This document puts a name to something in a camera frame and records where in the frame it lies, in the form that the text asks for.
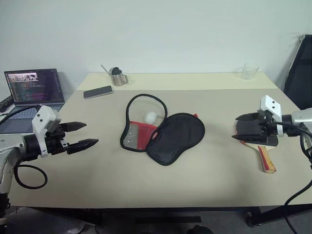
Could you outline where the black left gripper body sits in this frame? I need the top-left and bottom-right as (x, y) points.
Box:
(45, 122), (71, 156)

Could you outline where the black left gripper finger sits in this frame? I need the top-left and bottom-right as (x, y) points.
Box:
(66, 138), (99, 156)
(59, 121), (87, 134)

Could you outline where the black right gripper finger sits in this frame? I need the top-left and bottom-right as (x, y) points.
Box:
(231, 135), (268, 145)
(234, 112), (263, 122)

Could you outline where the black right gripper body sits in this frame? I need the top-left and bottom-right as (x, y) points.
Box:
(257, 110), (280, 147)

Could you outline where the wooden handle paddle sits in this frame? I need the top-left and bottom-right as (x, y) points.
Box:
(234, 120), (279, 174)

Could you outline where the black and red paddle case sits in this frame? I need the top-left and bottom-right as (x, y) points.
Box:
(119, 94), (206, 167)

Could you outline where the white ping pong ball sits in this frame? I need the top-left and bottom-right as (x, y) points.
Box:
(144, 111), (157, 123)

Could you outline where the black smartphone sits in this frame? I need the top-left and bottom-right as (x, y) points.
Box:
(83, 85), (114, 99)

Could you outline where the clear glass beaker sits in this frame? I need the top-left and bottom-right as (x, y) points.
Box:
(237, 62), (260, 81)

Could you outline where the open grey laptop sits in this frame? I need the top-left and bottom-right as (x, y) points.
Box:
(0, 68), (66, 135)

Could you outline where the black chair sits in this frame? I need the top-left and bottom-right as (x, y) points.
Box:
(282, 34), (312, 111)

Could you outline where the black handheld device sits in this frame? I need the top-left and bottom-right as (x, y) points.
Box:
(0, 96), (14, 113)

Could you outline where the stainless steel spouted pitcher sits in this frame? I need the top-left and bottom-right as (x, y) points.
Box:
(100, 64), (129, 87)

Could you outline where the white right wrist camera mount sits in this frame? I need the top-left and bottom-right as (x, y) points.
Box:
(259, 95), (285, 137)

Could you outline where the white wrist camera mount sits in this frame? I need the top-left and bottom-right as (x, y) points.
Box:
(259, 95), (285, 137)
(31, 105), (60, 159)

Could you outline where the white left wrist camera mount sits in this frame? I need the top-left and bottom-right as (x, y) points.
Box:
(31, 105), (60, 159)

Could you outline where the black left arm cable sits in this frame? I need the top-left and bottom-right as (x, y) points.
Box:
(0, 104), (48, 190)

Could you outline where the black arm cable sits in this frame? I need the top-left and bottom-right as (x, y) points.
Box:
(267, 120), (312, 234)
(0, 104), (48, 190)

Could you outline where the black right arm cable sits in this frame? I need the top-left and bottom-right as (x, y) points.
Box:
(267, 120), (312, 234)

